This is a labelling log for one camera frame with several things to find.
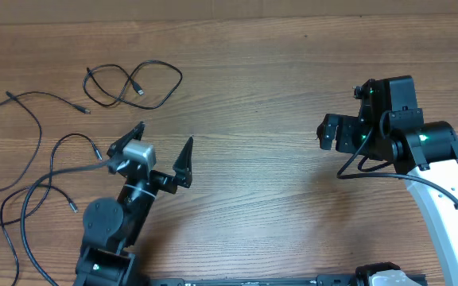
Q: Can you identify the black smooth usb cable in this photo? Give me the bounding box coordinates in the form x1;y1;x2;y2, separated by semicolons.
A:
82;60;184;111

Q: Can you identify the black braided usb cable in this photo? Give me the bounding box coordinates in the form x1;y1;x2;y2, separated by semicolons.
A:
0;133;103;286

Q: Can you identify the brown cardboard wall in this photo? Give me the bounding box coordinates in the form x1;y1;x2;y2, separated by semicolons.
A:
0;0;458;25

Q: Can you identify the black thin usb cable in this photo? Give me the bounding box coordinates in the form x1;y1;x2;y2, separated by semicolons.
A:
0;91;92;194

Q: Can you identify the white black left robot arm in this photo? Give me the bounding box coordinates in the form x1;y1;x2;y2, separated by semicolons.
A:
73;122;193;286

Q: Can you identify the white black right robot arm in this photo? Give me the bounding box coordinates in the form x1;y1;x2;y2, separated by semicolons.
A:
316;75;458;285

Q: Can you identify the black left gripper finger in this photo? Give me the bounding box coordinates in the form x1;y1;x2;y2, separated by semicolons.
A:
107;122;146;157
173;137;194;188

